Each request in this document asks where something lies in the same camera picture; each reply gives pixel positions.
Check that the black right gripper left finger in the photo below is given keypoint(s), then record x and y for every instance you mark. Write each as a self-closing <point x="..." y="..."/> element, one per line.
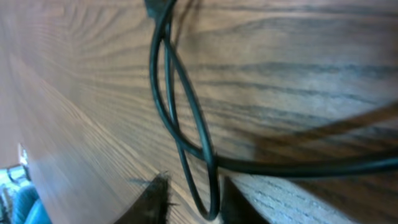
<point x="152" y="206"/>

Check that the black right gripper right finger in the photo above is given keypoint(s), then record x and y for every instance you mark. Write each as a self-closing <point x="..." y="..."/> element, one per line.
<point x="236" y="209"/>

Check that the blue object beyond table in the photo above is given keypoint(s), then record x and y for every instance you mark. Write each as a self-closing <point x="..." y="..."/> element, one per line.
<point x="22" y="203"/>

